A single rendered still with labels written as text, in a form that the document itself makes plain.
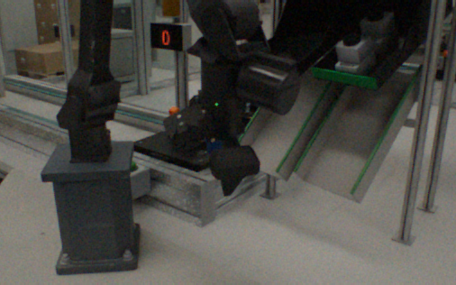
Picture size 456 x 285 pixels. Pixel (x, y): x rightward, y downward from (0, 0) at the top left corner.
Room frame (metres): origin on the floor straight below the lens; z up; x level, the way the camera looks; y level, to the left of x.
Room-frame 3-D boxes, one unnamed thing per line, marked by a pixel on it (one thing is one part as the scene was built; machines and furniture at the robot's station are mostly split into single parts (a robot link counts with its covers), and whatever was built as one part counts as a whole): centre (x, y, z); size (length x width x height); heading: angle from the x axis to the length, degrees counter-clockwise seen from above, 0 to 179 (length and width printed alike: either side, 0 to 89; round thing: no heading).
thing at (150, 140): (1.10, 0.08, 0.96); 0.24 x 0.24 x 0.02; 52
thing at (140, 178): (0.98, 0.27, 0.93); 0.21 x 0.07 x 0.06; 52
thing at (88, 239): (0.77, 0.24, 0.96); 0.15 x 0.15 x 0.20; 8
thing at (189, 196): (1.15, 0.39, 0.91); 0.89 x 0.06 x 0.11; 52
